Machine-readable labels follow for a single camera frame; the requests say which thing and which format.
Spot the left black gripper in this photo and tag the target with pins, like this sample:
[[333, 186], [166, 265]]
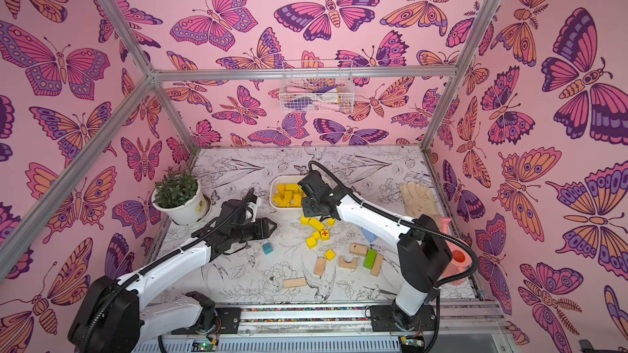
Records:
[[262, 225]]

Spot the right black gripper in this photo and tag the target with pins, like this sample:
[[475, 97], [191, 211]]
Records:
[[311, 205]]

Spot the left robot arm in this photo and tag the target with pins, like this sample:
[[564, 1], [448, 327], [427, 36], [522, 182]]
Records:
[[118, 313]]

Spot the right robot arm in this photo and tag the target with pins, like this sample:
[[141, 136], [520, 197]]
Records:
[[423, 250]]

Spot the teal block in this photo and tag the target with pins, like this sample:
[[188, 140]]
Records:
[[267, 248]]

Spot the white plastic bin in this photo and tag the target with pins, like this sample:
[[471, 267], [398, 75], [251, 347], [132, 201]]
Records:
[[286, 194]]

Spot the natural wood block upright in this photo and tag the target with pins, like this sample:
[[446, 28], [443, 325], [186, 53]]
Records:
[[319, 268]]

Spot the blue block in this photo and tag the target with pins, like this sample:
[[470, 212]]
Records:
[[370, 237]]

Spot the long natural wood block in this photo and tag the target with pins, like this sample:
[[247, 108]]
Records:
[[294, 283]]

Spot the natural wood arch block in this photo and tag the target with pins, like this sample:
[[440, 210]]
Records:
[[348, 264]]

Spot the green rectangular block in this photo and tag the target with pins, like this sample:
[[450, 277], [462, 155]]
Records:
[[370, 258]]

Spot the potted green plant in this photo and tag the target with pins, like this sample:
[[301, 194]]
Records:
[[179, 194]]

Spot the beige work glove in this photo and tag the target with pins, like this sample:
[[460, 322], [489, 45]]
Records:
[[419, 200]]

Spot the pink watering can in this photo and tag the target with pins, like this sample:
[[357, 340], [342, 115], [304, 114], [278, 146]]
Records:
[[460, 259]]

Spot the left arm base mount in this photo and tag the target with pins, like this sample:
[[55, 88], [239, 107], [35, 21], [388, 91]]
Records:
[[222, 320]]

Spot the wire basket on wall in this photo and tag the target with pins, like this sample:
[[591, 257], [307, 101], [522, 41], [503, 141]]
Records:
[[317, 85]]

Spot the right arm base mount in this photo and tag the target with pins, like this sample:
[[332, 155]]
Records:
[[389, 318]]

